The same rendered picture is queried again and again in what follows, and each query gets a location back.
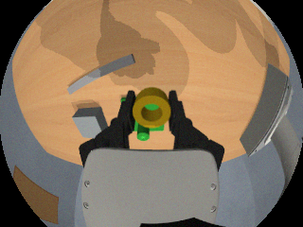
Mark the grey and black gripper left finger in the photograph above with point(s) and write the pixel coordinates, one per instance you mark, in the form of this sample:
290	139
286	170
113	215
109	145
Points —
113	136

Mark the gold round nut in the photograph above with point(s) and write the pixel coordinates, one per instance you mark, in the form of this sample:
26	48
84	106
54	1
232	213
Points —
148	118

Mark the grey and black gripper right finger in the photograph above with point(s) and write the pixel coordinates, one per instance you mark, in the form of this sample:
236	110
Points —
184	132

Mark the green flat plate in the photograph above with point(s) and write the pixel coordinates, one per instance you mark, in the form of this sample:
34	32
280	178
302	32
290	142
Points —
143	133

